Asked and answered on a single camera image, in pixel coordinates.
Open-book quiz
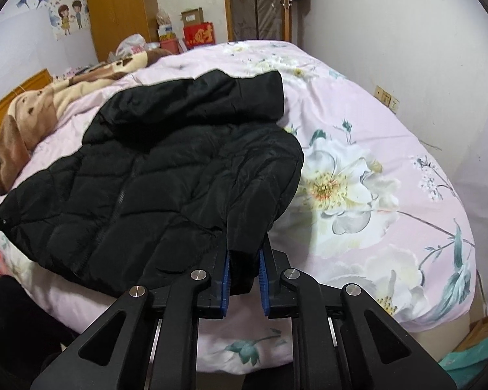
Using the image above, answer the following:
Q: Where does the brown cardboard box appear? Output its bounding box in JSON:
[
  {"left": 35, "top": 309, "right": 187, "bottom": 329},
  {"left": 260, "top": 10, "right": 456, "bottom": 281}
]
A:
[{"left": 181, "top": 7, "right": 204, "bottom": 27}]

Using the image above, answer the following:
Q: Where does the brown beige fleece blanket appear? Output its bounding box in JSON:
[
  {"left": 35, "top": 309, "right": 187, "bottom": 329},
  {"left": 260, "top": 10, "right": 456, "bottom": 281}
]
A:
[{"left": 0, "top": 48, "right": 171, "bottom": 196}]

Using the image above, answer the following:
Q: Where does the red gift box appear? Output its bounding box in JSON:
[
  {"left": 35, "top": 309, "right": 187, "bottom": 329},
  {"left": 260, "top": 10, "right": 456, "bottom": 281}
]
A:
[{"left": 183, "top": 22, "right": 216, "bottom": 49}]

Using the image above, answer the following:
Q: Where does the wall power socket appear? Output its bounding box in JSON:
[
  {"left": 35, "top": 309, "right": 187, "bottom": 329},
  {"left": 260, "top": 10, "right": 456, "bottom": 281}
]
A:
[{"left": 374, "top": 85, "right": 399, "bottom": 114}]

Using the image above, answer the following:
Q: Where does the cartoon couple wall sticker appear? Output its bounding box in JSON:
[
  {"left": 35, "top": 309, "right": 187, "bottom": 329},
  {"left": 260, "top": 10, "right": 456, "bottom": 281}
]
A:
[{"left": 47, "top": 0, "right": 90, "bottom": 40}]

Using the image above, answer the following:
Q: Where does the white blue carton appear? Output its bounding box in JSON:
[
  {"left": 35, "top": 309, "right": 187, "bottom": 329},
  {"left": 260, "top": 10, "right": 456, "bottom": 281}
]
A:
[{"left": 157, "top": 24, "right": 176, "bottom": 41}]

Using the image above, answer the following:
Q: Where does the white plastic bag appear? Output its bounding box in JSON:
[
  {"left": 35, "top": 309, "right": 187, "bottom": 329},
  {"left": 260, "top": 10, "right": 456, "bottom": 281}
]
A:
[{"left": 114, "top": 33, "right": 147, "bottom": 58}]

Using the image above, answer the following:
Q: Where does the pink storage bin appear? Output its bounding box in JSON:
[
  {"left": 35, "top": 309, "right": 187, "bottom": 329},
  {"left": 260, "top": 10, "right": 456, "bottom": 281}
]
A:
[{"left": 159, "top": 38, "right": 181, "bottom": 55}]

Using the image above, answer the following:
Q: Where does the orange wooden wardrobe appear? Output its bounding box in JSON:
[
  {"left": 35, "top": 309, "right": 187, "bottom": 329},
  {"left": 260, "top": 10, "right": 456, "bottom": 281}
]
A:
[{"left": 87, "top": 0, "right": 158, "bottom": 62}]

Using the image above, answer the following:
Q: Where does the black puffer jacket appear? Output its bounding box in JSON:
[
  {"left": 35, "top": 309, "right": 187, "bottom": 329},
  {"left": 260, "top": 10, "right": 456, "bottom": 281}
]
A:
[{"left": 0, "top": 70, "right": 304, "bottom": 297}]

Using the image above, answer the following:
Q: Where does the wooden door with frame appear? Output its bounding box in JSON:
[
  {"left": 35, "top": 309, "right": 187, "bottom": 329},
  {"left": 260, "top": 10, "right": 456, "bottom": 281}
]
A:
[{"left": 224, "top": 0, "right": 291, "bottom": 41}]

